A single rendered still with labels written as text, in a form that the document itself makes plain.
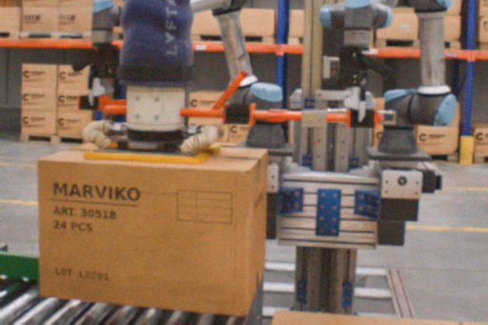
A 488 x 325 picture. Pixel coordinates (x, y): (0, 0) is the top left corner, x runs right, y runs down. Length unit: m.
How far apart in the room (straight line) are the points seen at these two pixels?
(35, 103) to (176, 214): 8.40
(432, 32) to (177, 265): 1.15
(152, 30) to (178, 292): 0.72
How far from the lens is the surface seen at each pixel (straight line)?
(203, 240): 1.68
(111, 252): 1.77
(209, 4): 2.17
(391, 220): 2.23
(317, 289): 2.53
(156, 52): 1.74
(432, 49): 2.19
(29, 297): 2.25
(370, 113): 1.75
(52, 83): 9.87
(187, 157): 1.70
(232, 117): 1.76
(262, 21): 8.98
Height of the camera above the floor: 1.36
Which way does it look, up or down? 3 degrees down
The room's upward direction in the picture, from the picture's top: 2 degrees clockwise
